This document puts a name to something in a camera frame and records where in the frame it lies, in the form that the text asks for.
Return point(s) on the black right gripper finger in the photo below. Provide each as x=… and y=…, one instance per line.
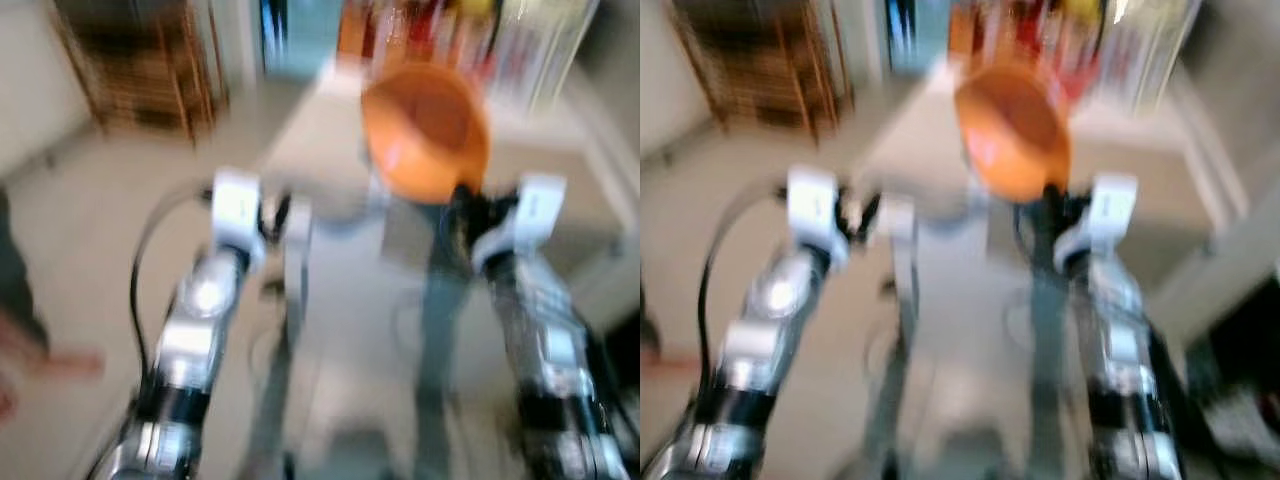
x=1050, y=202
x=462, y=203

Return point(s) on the orange plate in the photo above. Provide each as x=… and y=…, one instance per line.
x=425, y=130
x=1012, y=130

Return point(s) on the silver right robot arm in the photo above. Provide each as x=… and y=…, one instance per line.
x=1125, y=360
x=555, y=360

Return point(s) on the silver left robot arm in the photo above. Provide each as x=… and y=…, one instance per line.
x=760, y=340
x=190, y=340

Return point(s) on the grey chair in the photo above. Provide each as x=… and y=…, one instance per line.
x=965, y=330
x=370, y=330

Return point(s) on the colourful goods shelf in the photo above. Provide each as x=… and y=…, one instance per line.
x=1100, y=35
x=480, y=35

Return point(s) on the brown wooden rack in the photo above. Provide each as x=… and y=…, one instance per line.
x=140, y=60
x=765, y=60

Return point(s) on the person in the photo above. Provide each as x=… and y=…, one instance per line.
x=20, y=290
x=660, y=355

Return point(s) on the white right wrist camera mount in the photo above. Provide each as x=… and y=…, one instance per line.
x=1100, y=220
x=525, y=220

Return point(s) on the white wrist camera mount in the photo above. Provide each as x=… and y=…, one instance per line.
x=237, y=215
x=815, y=215
x=1100, y=220
x=525, y=220

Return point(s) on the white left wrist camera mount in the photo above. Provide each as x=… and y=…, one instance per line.
x=237, y=215
x=815, y=215

